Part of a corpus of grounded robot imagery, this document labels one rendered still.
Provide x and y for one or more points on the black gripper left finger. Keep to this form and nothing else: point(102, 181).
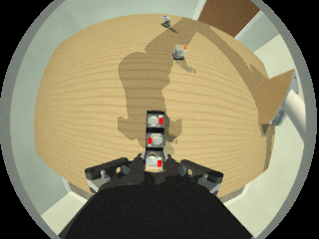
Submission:
point(106, 172)

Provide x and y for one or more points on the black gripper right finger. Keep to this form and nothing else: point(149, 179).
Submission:
point(174, 172)

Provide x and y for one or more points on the black rack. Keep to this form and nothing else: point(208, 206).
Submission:
point(154, 129)

